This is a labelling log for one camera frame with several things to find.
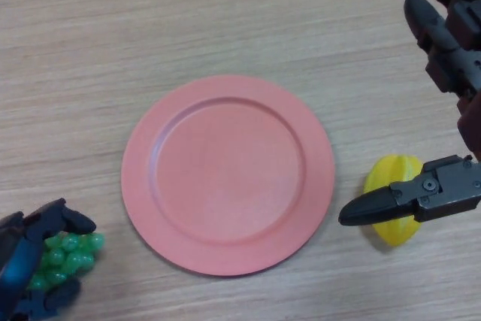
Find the green plastic grape bunch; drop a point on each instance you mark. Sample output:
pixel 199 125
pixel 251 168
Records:
pixel 71 257

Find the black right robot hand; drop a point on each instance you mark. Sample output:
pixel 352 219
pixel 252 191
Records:
pixel 451 185

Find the pink round plate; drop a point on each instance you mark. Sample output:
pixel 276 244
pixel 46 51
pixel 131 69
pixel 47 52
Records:
pixel 229 174

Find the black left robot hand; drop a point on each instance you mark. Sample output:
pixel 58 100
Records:
pixel 19 261

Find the yellow plastic starfruit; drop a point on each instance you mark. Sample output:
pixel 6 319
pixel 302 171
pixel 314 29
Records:
pixel 391 170

